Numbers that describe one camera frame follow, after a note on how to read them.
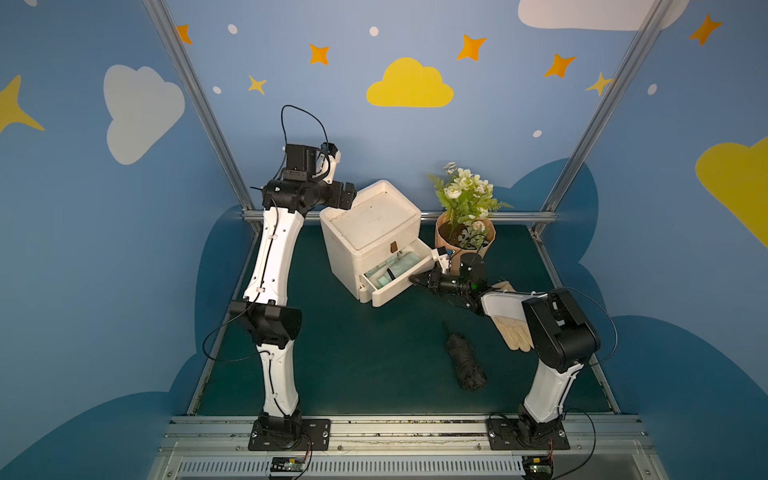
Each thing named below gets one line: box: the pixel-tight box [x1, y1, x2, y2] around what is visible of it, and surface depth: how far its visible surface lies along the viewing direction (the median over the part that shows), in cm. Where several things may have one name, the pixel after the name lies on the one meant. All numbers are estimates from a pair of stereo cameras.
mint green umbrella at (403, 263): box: [387, 252, 421, 280], surface depth 97 cm
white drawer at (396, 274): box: [362, 238, 436, 307], surface depth 94 cm
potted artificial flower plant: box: [428, 162, 514, 273], surface depth 94 cm
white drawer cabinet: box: [320, 180, 435, 308], surface depth 92 cm
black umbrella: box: [446, 334, 487, 391], surface depth 82 cm
